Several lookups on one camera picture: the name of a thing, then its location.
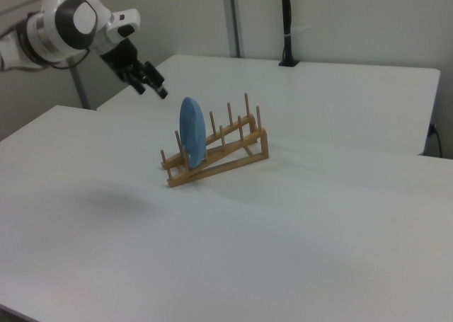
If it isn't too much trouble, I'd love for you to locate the grey metal partition post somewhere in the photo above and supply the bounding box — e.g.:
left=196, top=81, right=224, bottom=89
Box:
left=222, top=0, right=242, bottom=59
left=70, top=57, right=90, bottom=110

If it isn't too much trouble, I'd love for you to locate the wooden plate rack with pegs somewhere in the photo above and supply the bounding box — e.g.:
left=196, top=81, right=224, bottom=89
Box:
left=159, top=92, right=270, bottom=188

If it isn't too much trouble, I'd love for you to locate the white adjacent table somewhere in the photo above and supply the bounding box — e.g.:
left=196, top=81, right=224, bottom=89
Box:
left=96, top=54, right=442, bottom=156

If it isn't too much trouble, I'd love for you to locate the black cable with blue plug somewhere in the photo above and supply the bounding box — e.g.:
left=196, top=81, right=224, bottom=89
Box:
left=427, top=122, right=444, bottom=159

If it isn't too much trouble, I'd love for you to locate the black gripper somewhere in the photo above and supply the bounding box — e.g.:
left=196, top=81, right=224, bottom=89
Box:
left=101, top=40, right=168, bottom=100

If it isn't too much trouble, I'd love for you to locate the black clamped camera pole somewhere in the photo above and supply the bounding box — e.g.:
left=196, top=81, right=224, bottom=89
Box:
left=278, top=0, right=301, bottom=68

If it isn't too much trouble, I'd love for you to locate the blue round plate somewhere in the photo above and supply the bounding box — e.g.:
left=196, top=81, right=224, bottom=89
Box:
left=178, top=96, right=207, bottom=170

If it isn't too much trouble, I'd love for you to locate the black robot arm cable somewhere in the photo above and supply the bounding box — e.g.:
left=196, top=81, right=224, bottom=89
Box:
left=0, top=47, right=91, bottom=72

